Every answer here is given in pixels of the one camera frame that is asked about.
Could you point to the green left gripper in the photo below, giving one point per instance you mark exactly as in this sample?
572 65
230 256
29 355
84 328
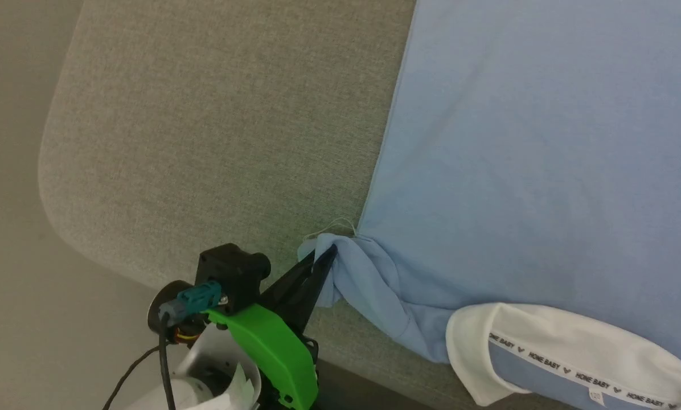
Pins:
272 347

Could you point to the grey fabric sofa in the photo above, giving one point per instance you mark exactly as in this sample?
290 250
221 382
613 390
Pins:
204 142

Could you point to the light blue polo shirt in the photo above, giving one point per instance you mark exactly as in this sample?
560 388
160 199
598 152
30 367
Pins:
545 142

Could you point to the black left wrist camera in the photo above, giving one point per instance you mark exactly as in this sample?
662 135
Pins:
232 273

